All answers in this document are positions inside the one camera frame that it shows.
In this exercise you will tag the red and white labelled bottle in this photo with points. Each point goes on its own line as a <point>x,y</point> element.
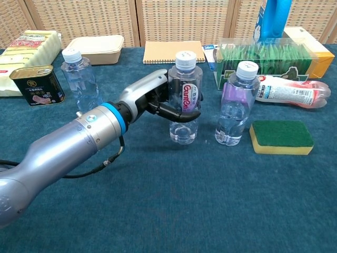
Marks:
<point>289,92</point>

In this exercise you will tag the woven folding screen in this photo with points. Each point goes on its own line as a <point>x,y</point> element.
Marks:
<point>184,18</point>

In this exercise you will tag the black and silver left hand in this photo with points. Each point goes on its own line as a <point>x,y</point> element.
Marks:
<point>142,87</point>

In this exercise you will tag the brown spiral notebook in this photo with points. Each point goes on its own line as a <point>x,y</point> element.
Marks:
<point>171,51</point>

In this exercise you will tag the clear box of green sachets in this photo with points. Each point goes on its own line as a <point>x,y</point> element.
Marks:
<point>263,55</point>

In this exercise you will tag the yellow sponge multipack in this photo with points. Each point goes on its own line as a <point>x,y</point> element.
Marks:
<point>34,50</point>

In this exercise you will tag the white and orange carton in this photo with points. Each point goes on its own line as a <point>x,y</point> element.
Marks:
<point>316,50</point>

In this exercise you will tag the black luncheon meat can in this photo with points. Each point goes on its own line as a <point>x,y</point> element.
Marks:
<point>39,89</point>

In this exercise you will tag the green and yellow scouring sponge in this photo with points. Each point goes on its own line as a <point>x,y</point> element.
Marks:
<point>281,134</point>

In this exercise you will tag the clear water bottle white cap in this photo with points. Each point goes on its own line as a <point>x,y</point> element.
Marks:
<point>234,118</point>
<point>184,131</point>
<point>81,79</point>

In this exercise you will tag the beige lidded food container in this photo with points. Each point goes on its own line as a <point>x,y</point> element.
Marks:
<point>100,52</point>

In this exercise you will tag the blue pump dispenser bottle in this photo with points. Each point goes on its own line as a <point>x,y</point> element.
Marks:
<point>273,18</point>

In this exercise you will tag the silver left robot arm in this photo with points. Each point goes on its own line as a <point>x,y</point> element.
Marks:
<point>65,147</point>

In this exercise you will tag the dark blue table mat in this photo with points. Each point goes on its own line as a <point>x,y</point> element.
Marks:
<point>184,197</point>

